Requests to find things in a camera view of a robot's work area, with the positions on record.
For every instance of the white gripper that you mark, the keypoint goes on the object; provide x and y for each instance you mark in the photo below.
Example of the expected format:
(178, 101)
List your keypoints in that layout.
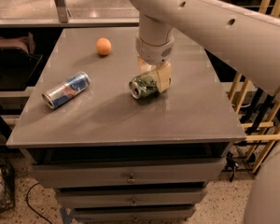
(154, 51)

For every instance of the green soda can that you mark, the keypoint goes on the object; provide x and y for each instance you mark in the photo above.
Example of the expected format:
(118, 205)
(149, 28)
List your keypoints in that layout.
(143, 86)

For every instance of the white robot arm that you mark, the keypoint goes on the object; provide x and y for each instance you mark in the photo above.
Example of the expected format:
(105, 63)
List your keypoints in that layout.
(247, 41)

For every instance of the blue silver energy drink can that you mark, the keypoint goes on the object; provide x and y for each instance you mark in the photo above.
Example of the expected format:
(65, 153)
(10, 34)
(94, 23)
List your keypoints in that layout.
(66, 91)

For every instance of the orange fruit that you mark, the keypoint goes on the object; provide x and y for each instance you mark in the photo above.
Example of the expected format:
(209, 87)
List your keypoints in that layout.
(103, 46)

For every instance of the grey drawer cabinet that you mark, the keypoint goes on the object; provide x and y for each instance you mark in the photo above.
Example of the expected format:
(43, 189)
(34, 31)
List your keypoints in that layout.
(194, 119)

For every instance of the middle grey drawer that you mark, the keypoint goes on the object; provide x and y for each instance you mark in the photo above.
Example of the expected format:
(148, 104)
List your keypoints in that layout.
(129, 197)

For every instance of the grey drawer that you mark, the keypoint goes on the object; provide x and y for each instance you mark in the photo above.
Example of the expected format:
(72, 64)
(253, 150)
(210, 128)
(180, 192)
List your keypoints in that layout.
(127, 173)
(134, 214)
(129, 197)

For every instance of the dark chair with cushion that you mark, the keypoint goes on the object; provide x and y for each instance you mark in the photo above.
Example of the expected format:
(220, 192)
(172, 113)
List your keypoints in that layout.
(18, 62)

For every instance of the bottom grey drawer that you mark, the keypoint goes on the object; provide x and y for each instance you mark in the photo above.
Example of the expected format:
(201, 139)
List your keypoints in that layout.
(134, 214)

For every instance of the top grey drawer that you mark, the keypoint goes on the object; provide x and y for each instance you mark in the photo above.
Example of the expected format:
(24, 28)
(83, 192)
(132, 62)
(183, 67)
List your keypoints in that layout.
(127, 173)

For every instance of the yellow wooden frame rack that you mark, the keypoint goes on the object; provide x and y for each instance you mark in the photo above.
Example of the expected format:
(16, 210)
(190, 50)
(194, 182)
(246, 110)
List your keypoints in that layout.
(261, 133)

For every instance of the black wire basket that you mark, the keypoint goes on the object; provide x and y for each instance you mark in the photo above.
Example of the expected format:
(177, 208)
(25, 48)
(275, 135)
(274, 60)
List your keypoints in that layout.
(7, 186)

